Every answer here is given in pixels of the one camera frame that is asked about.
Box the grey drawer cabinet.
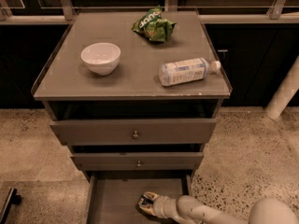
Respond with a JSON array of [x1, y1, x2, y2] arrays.
[[30, 10, 234, 224]]

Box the clear plastic water bottle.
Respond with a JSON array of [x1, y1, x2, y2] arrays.
[[159, 58, 221, 87]]

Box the grey middle drawer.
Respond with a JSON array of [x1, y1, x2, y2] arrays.
[[71, 152, 203, 171]]

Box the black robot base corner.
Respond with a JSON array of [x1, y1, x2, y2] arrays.
[[0, 188, 22, 224]]

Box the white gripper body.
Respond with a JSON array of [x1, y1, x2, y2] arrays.
[[152, 195, 178, 219]]

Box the metal railing frame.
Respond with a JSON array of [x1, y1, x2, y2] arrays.
[[0, 0, 299, 24]]

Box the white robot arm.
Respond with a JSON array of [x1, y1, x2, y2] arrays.
[[137, 63, 299, 224]]

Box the white ceramic bowl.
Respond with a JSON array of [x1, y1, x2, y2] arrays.
[[80, 43, 121, 76]]

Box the grey top drawer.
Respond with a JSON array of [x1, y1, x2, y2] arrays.
[[50, 119, 216, 146]]

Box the green chip bag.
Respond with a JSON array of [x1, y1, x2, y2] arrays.
[[132, 6, 176, 43]]

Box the blue rxbar wrapper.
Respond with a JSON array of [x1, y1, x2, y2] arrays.
[[138, 195, 153, 206]]

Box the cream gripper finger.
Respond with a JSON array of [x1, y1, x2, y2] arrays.
[[139, 204, 156, 216], [143, 191, 159, 201]]

